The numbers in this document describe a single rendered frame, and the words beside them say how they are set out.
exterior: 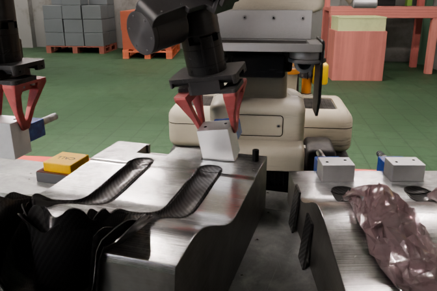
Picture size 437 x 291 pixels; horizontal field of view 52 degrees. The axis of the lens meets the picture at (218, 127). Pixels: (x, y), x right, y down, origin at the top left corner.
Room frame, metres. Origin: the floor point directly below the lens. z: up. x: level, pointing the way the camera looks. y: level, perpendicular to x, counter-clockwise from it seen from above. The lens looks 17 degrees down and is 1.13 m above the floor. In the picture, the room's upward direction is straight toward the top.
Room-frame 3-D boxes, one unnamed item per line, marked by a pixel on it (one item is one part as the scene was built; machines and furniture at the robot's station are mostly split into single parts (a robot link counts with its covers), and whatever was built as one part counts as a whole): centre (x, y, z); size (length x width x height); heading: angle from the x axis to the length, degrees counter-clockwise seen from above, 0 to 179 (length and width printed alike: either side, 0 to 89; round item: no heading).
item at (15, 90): (0.63, 0.29, 0.99); 0.07 x 0.07 x 0.09; 73
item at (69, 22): (9.25, 2.79, 0.59); 1.19 x 0.79 x 1.18; 84
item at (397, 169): (0.70, -0.29, 0.85); 0.13 x 0.05 x 0.05; 0
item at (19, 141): (0.67, 0.30, 0.93); 0.13 x 0.05 x 0.05; 163
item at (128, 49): (8.76, 1.27, 0.42); 1.42 x 1.01 x 0.84; 174
